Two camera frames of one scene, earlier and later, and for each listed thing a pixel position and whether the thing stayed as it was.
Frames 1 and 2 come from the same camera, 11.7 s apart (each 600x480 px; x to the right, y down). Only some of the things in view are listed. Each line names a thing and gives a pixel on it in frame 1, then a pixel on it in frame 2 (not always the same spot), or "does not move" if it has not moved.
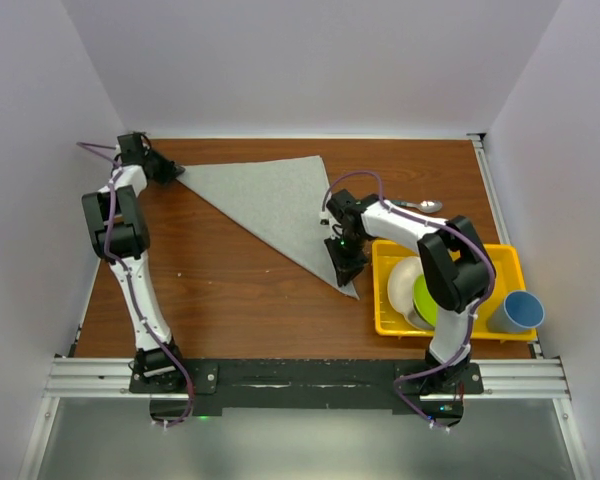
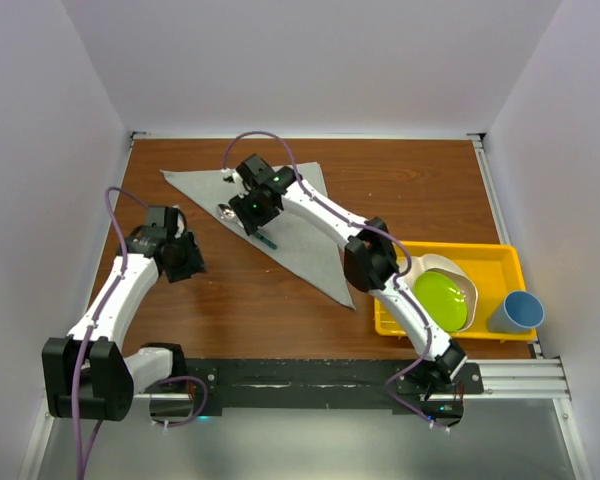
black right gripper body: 345,241 → 252,209
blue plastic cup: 520,310 does not move
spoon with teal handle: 429,206 → 226,212
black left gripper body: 159,166 → 186,256
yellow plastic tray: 508,278 does not move
